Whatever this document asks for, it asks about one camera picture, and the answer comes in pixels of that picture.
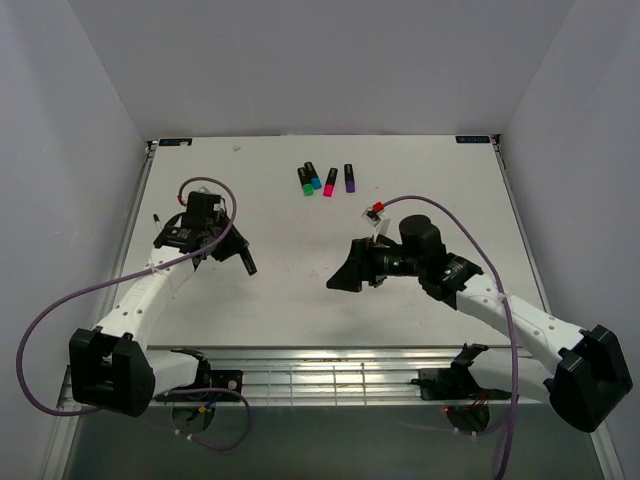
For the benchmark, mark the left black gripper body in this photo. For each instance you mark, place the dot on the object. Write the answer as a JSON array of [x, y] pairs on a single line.
[[228, 244]]

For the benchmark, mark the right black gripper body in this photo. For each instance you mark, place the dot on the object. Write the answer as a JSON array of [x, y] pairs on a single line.
[[385, 261]]

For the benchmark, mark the green cap black highlighter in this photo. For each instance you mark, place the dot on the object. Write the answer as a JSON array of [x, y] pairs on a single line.
[[305, 182]]

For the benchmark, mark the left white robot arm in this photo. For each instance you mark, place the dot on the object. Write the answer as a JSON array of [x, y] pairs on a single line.
[[110, 365]]

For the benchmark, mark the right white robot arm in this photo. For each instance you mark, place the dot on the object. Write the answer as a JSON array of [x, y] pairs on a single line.
[[581, 373]]

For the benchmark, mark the left blue corner label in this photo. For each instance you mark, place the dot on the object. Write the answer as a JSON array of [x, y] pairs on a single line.
[[175, 142]]

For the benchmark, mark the blue corner label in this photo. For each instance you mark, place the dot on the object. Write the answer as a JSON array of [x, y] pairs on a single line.
[[472, 139], [175, 142]]

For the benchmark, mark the pink cap black highlighter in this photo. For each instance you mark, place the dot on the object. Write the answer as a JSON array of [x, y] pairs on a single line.
[[329, 185]]

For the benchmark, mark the purple cap black highlighter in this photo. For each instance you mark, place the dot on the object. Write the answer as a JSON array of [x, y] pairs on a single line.
[[349, 178]]

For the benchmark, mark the blue cap black highlighter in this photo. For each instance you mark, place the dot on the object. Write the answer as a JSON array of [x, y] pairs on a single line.
[[313, 176]]

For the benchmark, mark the right blue corner label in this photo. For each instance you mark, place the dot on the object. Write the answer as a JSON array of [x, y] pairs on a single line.
[[472, 139]]

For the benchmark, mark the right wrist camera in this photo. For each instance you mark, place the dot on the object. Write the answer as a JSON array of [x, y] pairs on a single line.
[[376, 216]]

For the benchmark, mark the aluminium frame rail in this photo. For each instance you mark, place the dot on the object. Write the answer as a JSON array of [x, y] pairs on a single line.
[[342, 377]]

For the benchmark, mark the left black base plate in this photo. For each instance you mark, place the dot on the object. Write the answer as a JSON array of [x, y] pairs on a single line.
[[210, 385]]

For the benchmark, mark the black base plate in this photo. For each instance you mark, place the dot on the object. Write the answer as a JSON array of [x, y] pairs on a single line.
[[210, 385], [453, 384]]

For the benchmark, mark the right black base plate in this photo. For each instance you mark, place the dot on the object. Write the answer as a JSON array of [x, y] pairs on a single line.
[[453, 384]]

